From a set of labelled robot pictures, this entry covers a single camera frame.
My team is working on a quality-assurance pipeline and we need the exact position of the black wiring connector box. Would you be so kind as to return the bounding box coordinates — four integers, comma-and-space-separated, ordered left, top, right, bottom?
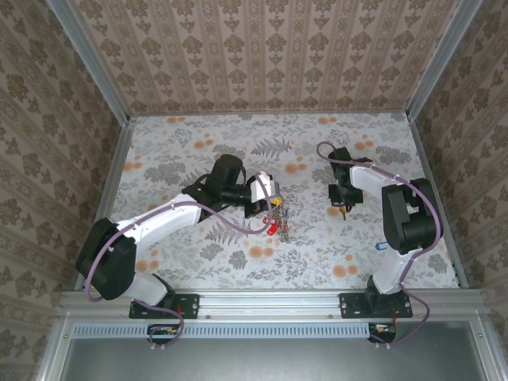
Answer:
367, 321, 398, 344
147, 323, 184, 345

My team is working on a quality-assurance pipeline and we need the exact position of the grey steel panel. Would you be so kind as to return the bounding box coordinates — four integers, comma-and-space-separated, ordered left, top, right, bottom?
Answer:
59, 321, 491, 381

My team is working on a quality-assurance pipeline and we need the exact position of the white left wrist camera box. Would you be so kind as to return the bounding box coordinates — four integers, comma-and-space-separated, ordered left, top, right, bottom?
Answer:
246, 170, 282, 200

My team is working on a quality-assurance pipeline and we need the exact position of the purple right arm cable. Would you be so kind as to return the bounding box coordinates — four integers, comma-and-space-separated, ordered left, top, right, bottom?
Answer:
316, 140, 445, 351

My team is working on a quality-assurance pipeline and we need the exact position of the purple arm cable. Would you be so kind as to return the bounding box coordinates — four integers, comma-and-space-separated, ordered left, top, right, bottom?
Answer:
316, 140, 445, 351
86, 172, 279, 351

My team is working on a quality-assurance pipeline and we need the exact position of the aluminium table side rail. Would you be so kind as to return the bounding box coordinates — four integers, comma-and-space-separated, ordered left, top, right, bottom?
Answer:
406, 113, 470, 289
75, 117, 136, 293

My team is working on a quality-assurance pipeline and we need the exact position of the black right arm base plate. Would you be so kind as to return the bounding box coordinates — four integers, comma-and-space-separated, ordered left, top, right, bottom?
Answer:
339, 292, 414, 320

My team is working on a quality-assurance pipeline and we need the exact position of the long aluminium mounting rail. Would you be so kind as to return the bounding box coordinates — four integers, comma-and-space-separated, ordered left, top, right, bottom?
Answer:
59, 288, 483, 318

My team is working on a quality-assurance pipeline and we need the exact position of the grey slotted cable duct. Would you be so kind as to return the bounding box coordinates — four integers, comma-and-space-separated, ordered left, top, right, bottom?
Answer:
72, 321, 398, 340

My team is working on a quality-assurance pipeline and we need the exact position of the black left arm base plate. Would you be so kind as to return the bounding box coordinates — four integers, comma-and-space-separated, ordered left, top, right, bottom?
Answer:
129, 292, 200, 320

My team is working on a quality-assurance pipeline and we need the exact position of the aluminium frame post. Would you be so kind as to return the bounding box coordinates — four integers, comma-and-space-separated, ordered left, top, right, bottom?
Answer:
405, 0, 483, 120
46, 0, 132, 125

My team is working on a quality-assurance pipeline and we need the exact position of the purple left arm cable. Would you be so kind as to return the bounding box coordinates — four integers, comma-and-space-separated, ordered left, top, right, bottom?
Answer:
86, 172, 279, 351

